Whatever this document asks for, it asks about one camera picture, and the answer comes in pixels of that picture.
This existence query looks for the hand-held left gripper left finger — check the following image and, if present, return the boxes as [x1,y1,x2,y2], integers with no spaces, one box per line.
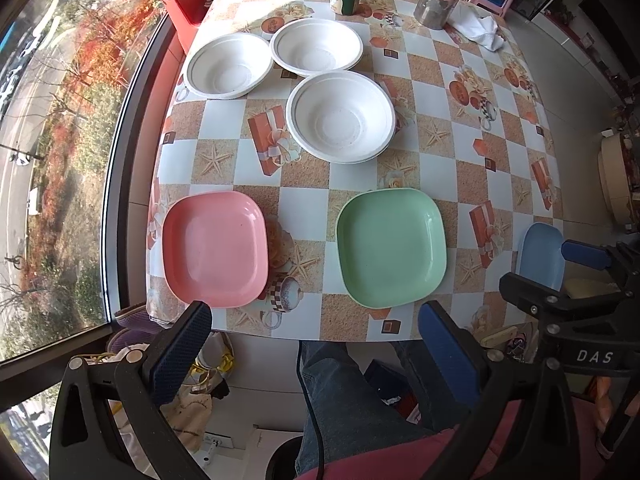
[50,300,214,480]

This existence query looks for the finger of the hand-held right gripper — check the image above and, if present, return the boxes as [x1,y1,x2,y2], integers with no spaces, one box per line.
[499,272,628,322]
[560,240,640,272]

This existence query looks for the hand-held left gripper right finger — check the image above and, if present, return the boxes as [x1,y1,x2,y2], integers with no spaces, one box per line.
[417,300,599,480]

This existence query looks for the blue square plate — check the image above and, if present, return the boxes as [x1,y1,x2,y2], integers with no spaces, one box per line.
[515,222,567,292]

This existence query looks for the person's right hand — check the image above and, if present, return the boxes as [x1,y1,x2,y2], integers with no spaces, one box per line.
[596,384,615,433]

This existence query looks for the purple slipper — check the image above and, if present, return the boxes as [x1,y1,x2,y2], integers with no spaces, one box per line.
[106,302,173,356]

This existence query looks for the beige slipper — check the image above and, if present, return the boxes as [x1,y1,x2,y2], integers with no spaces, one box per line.
[481,325,519,348]

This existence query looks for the beige cloth bag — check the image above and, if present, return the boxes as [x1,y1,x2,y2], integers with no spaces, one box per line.
[161,392,215,453]

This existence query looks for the round wooden container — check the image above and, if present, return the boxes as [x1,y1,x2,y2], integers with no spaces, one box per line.
[598,132,640,226]

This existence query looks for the pink square plate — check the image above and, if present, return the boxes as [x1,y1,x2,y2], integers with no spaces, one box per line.
[162,191,271,307]

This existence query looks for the green square plate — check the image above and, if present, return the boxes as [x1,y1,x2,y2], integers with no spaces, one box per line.
[335,188,447,306]

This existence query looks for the white power strip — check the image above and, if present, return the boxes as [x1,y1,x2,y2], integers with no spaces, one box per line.
[200,427,263,461]

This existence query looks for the person's legs in jeans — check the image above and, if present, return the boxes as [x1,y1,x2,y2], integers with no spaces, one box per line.
[297,339,473,478]

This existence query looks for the person's pink shirt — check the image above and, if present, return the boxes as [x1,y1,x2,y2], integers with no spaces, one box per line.
[294,395,608,480]

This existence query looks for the checkered printed tablecloth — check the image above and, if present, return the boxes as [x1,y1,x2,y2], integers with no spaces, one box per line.
[145,0,562,346]

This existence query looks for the white paper bowl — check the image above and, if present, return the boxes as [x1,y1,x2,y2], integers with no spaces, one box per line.
[184,33,274,100]
[270,19,364,76]
[286,72,397,164]

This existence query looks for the white crumpled cloth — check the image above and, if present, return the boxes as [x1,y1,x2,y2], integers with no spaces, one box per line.
[448,2,506,52]

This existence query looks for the black cable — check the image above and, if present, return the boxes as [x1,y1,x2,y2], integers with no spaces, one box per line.
[297,341,325,478]

